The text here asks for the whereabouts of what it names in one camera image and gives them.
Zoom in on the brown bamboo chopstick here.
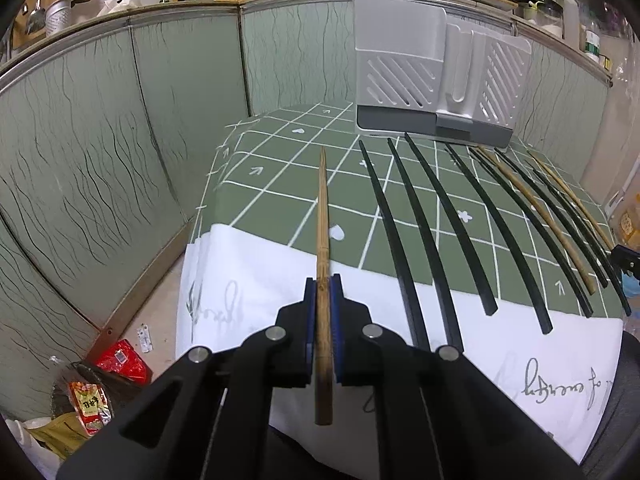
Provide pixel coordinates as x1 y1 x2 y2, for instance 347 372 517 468
314 148 333 426
527 150 614 250
475 146 597 296

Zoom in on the black chopstick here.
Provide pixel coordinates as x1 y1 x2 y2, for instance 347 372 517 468
533 169 631 316
359 141 431 351
470 148 593 318
496 151 611 288
387 139 464 353
445 143 553 335
405 133 498 316

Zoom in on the green checked tablecloth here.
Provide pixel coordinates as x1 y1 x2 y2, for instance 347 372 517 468
188 102 626 319

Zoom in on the red snack packet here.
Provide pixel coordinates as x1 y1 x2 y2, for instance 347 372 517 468
94 339 152 386

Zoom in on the white squeeze bottle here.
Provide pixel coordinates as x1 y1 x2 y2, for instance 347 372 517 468
563 0 580 50

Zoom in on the white plastic utensil holder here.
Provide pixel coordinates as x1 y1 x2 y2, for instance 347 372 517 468
354 0 533 148

